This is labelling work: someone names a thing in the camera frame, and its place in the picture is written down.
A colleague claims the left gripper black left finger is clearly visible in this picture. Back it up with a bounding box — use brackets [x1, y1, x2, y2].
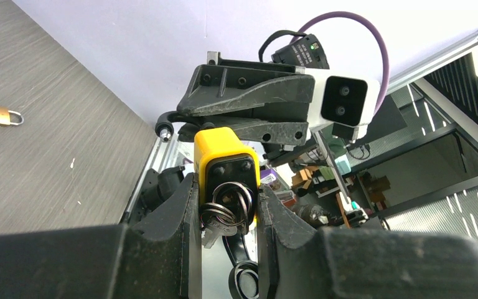
[0, 174, 202, 298]

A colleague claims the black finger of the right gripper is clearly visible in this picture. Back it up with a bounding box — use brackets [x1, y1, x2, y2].
[177, 64, 315, 116]
[177, 115, 311, 146]

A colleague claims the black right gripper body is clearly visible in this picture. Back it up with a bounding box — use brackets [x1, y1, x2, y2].
[205, 51, 305, 77]

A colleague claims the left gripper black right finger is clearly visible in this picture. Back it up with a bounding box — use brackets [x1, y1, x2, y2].
[256, 186, 478, 298]

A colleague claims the yellow padlock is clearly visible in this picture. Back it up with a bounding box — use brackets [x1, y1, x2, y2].
[154, 111, 261, 225]

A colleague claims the yellow padlock key bunch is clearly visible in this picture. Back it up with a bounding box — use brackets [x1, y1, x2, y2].
[199, 181, 260, 299]

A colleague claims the brass padlock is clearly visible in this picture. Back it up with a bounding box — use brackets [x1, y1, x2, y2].
[0, 106, 24, 126]

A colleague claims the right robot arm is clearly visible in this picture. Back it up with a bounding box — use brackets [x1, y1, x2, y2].
[169, 31, 329, 146]

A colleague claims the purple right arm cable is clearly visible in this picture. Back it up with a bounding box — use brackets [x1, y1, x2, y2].
[290, 11, 390, 114]

